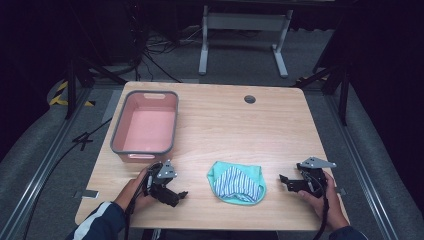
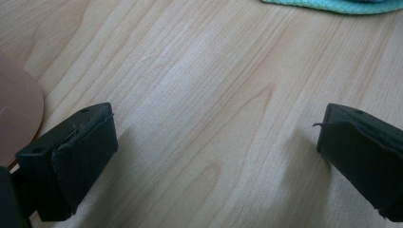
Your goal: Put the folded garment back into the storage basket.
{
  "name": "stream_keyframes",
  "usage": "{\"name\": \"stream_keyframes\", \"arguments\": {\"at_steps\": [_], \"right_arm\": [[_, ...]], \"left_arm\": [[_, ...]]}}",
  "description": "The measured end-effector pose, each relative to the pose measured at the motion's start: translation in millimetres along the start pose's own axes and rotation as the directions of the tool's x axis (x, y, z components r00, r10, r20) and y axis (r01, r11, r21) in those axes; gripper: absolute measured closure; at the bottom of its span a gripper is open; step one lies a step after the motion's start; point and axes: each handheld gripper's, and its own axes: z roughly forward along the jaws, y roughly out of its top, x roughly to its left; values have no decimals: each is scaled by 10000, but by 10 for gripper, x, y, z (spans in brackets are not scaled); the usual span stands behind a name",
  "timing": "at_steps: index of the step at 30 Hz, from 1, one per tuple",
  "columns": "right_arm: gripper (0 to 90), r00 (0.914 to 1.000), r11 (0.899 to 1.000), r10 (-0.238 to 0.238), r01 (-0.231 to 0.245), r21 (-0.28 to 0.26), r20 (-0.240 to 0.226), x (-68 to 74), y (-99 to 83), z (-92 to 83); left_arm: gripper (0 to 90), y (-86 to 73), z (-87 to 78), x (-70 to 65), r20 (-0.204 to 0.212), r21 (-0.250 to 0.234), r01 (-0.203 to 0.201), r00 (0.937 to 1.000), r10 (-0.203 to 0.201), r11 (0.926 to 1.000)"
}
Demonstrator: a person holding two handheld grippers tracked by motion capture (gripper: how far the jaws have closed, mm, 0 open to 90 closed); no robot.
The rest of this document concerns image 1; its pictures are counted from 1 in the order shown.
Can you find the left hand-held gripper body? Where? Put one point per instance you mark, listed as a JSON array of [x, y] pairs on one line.
[[165, 171]]

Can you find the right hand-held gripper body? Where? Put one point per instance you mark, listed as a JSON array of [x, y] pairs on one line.
[[315, 175]]

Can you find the person's right hand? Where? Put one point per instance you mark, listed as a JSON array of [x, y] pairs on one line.
[[328, 206]]

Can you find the person's left hand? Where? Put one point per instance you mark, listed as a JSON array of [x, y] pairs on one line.
[[131, 191]]

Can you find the pink basin with grey rim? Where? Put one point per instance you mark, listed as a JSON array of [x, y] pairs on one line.
[[146, 128]]

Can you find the teal striped underwear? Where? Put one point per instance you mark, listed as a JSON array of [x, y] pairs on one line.
[[236, 183]]

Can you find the grey tape strip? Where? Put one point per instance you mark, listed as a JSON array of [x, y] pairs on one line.
[[90, 194]]

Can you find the black tape cross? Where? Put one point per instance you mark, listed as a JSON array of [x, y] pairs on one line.
[[82, 140]]

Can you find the black metal stand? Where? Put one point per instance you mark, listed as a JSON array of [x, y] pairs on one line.
[[71, 86], [343, 90]]

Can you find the yellow and black floor tape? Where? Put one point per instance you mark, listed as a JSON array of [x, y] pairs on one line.
[[58, 98]]

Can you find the aluminium floor rail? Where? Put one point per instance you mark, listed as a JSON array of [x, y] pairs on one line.
[[40, 173], [363, 166]]

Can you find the white metal desk frame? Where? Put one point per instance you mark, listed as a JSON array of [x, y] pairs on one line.
[[245, 21]]

